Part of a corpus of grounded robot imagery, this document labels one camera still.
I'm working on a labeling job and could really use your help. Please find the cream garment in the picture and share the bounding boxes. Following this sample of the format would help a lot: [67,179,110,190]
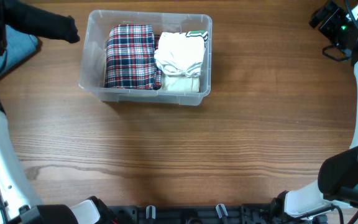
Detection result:
[161,75,200,92]

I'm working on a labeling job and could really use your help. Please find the white garment with green tag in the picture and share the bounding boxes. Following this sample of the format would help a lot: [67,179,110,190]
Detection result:
[154,30,208,78]

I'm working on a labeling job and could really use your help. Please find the red plaid shirt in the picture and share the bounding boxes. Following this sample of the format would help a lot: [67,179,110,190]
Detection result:
[104,24,162,90]

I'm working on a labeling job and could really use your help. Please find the blue garment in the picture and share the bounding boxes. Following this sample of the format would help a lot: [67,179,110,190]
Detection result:
[0,25,39,77]

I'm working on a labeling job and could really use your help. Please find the black garment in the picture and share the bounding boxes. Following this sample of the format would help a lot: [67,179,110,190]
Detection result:
[0,1,80,56]

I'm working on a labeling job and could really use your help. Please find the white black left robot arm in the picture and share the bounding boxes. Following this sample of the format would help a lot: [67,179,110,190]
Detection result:
[0,102,117,224]

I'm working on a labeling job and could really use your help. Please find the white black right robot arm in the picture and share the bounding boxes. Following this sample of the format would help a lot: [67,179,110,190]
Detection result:
[268,1,358,223]

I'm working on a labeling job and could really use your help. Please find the clear plastic storage container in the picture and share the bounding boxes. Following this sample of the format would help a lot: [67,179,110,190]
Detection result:
[78,9,213,106]

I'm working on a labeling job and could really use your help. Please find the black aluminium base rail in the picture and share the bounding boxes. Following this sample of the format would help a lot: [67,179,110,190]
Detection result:
[104,203,328,224]

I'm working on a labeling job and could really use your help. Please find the black right camera cable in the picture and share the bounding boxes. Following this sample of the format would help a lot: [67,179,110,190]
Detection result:
[321,0,358,63]

